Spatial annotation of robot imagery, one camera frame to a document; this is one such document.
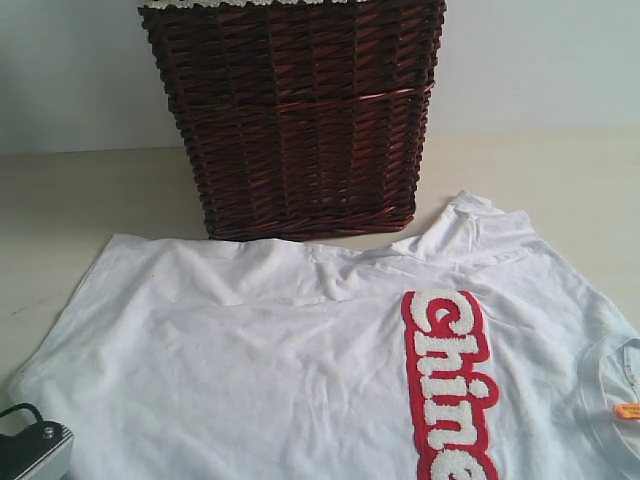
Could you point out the white t-shirt with red lettering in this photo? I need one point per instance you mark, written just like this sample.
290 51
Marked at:
472 351

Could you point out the grey left wrist camera module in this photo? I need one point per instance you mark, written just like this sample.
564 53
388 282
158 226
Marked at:
40 451

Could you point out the dark brown wicker basket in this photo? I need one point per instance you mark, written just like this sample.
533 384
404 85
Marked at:
301 121

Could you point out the orange garment tag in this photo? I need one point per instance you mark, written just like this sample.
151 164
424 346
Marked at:
627 411

